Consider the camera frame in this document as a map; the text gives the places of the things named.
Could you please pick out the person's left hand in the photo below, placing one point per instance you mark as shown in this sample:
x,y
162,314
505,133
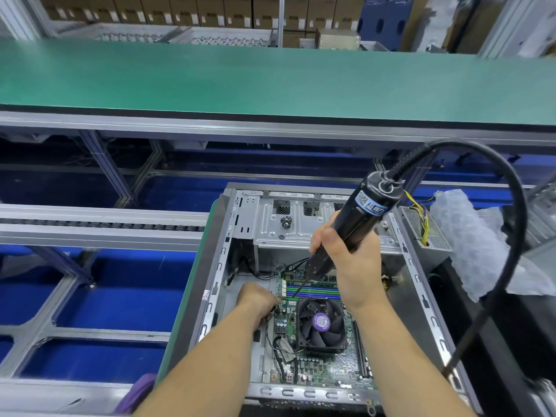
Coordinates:
x,y
258,301

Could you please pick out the person's right hand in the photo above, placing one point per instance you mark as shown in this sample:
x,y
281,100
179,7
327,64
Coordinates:
x,y
358,269

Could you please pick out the green RAM stick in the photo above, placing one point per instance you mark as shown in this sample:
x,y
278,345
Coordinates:
x,y
317,287

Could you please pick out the green motherboard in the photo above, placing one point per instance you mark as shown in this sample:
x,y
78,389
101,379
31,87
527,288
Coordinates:
x,y
282,343

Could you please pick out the black electric screwdriver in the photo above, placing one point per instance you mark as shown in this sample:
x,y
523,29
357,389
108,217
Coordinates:
x,y
365,212

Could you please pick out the metal heatsink cooler fan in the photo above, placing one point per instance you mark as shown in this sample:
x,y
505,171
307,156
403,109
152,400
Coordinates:
x,y
321,324

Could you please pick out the black and silver computer case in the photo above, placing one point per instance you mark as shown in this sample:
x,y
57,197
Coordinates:
x,y
243,230

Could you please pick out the grey power supply unit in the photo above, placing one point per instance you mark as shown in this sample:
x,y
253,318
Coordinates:
x,y
426,239

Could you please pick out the person's right forearm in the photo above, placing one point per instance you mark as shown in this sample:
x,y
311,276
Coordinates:
x,y
408,369

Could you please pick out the person's left forearm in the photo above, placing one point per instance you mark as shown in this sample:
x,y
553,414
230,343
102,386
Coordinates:
x,y
204,373

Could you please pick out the white bubble wrap bag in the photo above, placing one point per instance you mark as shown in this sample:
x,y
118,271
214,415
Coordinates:
x,y
486,243

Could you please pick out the small purple object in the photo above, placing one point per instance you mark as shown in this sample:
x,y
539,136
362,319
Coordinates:
x,y
135,397

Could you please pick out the green conveyor belt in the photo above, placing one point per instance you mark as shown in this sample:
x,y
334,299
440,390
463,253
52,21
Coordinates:
x,y
261,78

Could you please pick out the stack of cardboard boxes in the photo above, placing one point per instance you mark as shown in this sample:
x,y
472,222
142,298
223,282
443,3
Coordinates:
x,y
191,6

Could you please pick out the aluminium roller conveyor rail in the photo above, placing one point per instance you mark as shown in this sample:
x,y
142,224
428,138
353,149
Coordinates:
x,y
95,226

